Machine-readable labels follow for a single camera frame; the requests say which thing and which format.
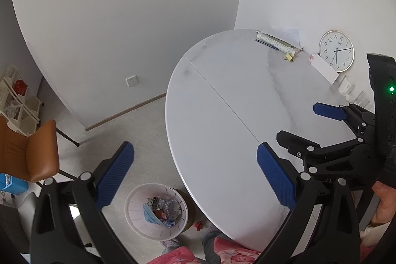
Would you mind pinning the small red scrap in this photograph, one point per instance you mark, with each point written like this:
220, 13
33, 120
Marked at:
198, 225

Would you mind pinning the dark pen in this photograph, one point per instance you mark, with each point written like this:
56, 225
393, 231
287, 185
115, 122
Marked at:
266, 44

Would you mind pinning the person's right forearm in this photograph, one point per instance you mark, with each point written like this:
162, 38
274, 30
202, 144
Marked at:
377, 239

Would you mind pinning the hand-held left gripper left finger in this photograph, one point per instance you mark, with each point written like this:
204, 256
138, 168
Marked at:
116, 174

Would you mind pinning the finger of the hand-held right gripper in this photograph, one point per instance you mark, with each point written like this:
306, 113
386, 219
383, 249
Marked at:
328, 111
297, 141

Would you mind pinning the wooden baseboard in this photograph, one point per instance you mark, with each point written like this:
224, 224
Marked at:
123, 112

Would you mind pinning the red paper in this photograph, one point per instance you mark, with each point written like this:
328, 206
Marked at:
159, 214

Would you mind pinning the white wall socket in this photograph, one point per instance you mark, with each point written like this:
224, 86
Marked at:
132, 81

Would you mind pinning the cream storage rack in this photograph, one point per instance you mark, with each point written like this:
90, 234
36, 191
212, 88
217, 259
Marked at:
29, 103

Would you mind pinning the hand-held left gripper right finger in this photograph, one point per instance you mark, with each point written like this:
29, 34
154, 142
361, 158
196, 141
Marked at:
275, 177

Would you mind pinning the blue face mask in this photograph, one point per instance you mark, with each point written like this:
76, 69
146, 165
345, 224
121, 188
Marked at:
150, 213

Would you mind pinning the clear drinking glass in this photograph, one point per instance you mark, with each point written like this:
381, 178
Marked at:
362, 98

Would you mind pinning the white plastic waste bin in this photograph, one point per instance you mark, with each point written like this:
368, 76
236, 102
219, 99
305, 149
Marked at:
136, 211

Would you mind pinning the person's pink floral robe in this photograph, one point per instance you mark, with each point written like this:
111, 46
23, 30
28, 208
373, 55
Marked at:
229, 254

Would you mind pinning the orange leather chair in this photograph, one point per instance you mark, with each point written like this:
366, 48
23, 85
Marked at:
31, 152

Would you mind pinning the person's grey quilted trousers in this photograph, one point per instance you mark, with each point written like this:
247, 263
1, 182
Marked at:
210, 247

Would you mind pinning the blue tissue pack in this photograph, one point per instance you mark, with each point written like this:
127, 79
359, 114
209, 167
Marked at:
12, 185

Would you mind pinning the clear plastic bottle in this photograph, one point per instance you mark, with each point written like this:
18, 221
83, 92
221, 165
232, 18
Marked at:
171, 206

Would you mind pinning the yellow binder clip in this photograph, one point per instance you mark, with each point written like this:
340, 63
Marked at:
289, 57

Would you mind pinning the round gold-rimmed wall clock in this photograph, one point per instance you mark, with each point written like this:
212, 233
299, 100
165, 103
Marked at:
335, 49

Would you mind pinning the person's grey slipper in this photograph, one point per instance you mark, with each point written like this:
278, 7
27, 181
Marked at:
171, 244

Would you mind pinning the red object in rack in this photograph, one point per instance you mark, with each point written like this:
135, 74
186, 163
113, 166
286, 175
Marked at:
21, 87

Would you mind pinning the rolled newspaper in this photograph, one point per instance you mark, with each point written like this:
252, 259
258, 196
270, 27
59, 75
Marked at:
278, 43

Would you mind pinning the person's right hand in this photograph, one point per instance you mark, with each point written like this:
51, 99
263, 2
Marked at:
385, 202

